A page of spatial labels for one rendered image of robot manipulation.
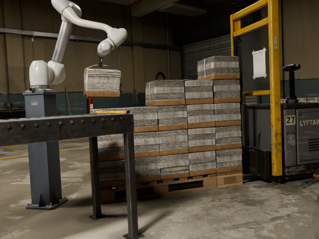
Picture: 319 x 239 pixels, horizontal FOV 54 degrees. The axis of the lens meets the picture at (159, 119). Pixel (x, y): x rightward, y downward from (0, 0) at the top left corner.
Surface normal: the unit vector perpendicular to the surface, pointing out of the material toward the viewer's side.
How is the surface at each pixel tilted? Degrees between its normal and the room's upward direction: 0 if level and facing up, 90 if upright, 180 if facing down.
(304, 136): 90
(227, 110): 90
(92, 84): 101
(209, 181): 90
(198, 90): 90
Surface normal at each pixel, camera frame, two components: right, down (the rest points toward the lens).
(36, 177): -0.25, 0.06
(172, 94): 0.30, 0.04
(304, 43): -0.78, 0.07
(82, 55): 0.62, 0.01
